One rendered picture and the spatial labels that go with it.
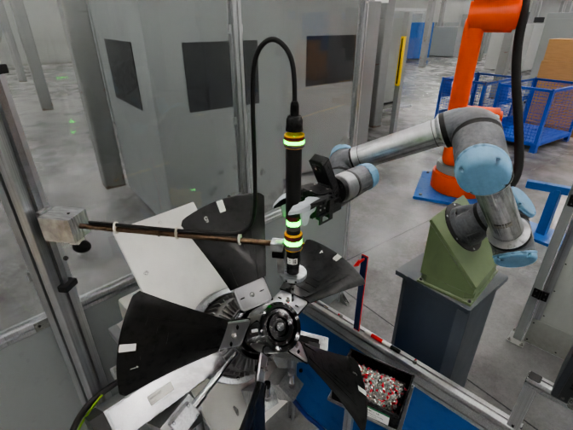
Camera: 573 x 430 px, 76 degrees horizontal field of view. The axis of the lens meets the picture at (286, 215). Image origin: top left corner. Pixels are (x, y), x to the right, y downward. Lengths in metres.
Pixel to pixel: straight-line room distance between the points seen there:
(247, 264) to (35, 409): 1.04
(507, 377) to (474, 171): 1.94
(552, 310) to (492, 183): 1.90
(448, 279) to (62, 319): 1.27
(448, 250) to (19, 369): 1.50
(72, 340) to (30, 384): 0.31
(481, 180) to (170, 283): 0.86
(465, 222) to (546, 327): 1.57
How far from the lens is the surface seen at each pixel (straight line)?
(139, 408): 0.98
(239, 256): 0.96
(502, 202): 1.10
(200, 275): 1.16
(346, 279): 1.12
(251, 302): 0.98
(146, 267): 1.12
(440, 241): 1.39
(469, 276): 1.41
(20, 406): 1.70
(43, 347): 1.58
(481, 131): 0.99
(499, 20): 4.64
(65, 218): 1.11
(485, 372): 2.70
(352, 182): 0.97
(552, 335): 2.91
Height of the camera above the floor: 1.88
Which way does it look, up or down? 28 degrees down
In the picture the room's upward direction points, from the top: straight up
